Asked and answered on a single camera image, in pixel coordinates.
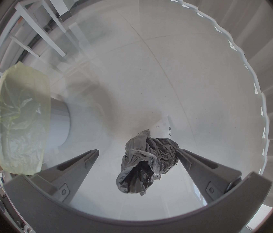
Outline white trash bin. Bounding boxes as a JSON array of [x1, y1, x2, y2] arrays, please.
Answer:
[[43, 99, 72, 152]]

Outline yellow plastic bag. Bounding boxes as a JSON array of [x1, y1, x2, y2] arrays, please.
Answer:
[[0, 61, 51, 175]]

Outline black plastic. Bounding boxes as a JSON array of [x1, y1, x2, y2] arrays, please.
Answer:
[[116, 129, 179, 196]]

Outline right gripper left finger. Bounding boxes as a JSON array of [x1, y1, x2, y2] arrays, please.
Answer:
[[33, 149, 100, 203]]

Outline grey and white chair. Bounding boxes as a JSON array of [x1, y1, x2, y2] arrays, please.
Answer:
[[0, 0, 67, 76]]

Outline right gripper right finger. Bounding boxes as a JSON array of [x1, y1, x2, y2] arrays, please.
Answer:
[[175, 148, 242, 206]]

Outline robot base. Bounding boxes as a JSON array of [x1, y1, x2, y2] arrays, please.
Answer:
[[0, 174, 34, 233]]

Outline white curtain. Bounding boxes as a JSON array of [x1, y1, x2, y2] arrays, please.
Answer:
[[141, 0, 273, 203]]

